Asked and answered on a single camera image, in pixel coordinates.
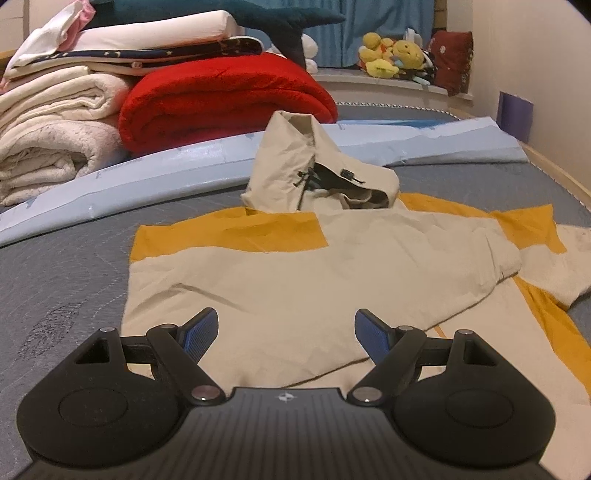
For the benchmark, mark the light blue folded sheet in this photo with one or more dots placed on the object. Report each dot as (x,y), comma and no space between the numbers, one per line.
(184,166)

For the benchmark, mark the beige and yellow hooded jacket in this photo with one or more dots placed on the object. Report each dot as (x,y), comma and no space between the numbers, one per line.
(300,277)

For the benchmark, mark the dark red cushion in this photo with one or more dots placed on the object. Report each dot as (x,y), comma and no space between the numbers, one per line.
(452,62)

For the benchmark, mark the yellow plush toy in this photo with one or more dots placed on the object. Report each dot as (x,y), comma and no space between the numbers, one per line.
(375,40)
(408,53)
(383,68)

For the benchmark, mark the wooden bed rail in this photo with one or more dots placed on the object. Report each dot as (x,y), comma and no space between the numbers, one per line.
(558,175)

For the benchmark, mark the white fuzzy folded blanket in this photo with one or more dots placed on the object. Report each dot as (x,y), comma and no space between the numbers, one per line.
(51,157)

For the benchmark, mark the white pillow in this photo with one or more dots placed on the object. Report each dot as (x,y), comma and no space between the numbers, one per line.
(152,30)

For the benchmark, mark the navy star-printed cloth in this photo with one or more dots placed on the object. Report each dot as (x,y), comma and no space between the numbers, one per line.
(184,51)

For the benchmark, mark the cream folded blanket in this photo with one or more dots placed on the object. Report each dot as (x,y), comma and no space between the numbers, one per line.
(69,94)

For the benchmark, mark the blue curtain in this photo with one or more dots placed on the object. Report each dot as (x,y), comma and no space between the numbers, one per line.
(378,16)

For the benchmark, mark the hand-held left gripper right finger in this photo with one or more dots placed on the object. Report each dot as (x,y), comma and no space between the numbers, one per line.
(368,330)

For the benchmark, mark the grey mattress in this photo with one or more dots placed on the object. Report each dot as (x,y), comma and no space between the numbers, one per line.
(64,286)

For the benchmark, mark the purple board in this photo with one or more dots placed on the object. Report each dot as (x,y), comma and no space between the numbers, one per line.
(516,115)

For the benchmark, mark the white plush toy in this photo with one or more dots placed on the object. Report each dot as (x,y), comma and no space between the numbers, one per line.
(310,53)

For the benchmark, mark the teal plush shark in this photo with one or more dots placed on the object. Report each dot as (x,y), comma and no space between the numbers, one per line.
(277,18)

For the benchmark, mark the white and pink cloth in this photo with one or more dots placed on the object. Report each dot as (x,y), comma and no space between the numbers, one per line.
(55,27)

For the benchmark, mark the window ledge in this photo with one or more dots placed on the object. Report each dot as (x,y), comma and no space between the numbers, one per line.
(369,90)

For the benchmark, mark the red folded blanket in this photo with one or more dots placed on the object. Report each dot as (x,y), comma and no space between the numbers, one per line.
(221,101)

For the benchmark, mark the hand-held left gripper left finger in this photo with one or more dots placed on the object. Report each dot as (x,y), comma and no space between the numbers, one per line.
(203,328)

